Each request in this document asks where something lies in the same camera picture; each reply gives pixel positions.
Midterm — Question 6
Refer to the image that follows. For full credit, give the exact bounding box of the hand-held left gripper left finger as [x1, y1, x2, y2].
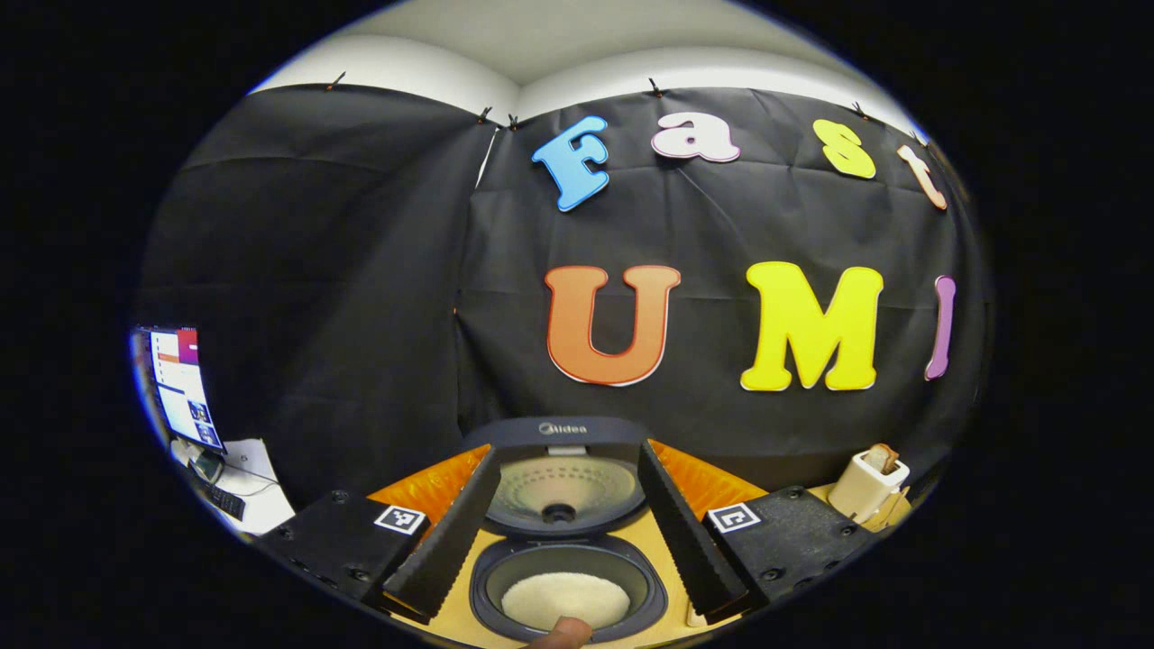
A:
[257, 442, 503, 623]

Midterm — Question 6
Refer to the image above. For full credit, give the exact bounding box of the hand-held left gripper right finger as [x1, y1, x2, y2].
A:
[637, 439, 880, 618]

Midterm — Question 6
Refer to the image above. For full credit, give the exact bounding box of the dark grey rice cooker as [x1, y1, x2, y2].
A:
[460, 416, 670, 644]

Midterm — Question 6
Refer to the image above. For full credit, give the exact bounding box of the white rice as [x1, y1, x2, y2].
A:
[500, 571, 632, 632]

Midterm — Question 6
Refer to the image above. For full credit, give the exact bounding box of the white toaster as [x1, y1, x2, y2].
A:
[827, 443, 911, 526]

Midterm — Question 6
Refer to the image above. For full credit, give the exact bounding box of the white side table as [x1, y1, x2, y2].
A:
[180, 437, 297, 537]

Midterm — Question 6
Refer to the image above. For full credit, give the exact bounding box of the black keyboard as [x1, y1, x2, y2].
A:
[203, 482, 246, 521]

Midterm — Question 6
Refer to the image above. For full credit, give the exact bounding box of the black backdrop cloth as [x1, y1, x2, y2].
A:
[135, 83, 988, 506]

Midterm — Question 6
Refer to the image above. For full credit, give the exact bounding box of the small grey desk device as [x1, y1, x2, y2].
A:
[185, 446, 226, 486]

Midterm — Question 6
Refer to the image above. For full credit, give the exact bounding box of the computer monitor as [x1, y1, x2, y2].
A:
[135, 326, 226, 454]

